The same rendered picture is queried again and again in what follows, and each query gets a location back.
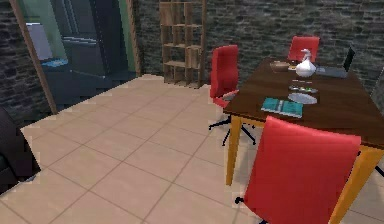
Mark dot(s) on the black sofa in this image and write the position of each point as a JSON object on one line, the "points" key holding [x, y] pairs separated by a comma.
{"points": [[13, 150]]}

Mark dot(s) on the red office chair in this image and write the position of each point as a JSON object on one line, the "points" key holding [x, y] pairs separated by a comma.
{"points": [[300, 176], [224, 71], [303, 46]]}

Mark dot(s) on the wooden open shelf unit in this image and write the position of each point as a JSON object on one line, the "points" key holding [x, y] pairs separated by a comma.
{"points": [[182, 43]]}

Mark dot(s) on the teal book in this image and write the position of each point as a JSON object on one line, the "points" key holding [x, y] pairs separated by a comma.
{"points": [[282, 107]]}

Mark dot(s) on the grey plate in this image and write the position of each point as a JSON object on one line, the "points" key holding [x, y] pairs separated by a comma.
{"points": [[302, 98]]}

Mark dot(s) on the dark plate with food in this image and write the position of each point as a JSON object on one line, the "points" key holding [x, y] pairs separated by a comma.
{"points": [[302, 88]]}

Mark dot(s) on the white swan statue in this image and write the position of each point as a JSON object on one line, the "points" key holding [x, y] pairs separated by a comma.
{"points": [[305, 67]]}

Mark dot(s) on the brown wooden dining table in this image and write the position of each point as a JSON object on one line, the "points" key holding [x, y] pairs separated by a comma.
{"points": [[336, 100]]}

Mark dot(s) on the black open laptop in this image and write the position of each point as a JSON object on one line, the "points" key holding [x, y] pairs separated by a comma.
{"points": [[336, 70]]}

